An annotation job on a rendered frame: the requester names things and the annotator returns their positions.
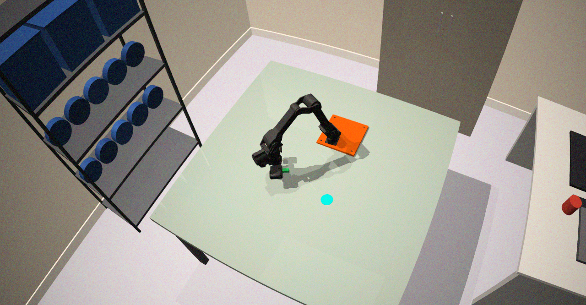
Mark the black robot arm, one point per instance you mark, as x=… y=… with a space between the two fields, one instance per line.
x=273 y=137

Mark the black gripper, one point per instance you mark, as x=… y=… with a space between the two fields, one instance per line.
x=276 y=168

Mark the cyan circle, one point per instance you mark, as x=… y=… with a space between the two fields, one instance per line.
x=326 y=199

